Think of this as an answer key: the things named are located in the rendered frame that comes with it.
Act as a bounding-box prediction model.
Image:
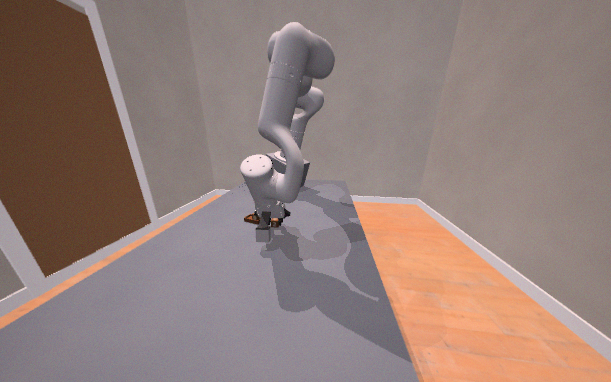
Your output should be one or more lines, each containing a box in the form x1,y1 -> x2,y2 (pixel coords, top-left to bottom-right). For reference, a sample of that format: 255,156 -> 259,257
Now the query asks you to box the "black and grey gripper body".
255,201 -> 286,218

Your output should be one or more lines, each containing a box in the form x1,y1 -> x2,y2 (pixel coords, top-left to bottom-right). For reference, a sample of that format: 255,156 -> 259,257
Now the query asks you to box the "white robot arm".
240,22 -> 335,208

